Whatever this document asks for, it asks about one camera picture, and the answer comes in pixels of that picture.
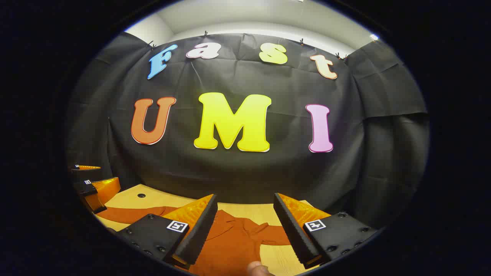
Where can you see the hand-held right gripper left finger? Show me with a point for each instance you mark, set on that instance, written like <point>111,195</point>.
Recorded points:
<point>199,234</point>

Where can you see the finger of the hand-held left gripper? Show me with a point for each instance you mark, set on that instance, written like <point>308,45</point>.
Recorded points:
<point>103,189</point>
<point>87,167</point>

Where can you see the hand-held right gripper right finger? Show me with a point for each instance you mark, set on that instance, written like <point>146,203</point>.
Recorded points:
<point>293,234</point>

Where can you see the rust orange knit garment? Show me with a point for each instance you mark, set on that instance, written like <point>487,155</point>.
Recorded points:
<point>230,245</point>

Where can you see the black backdrop cloth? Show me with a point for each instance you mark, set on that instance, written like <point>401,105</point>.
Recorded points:
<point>230,172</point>

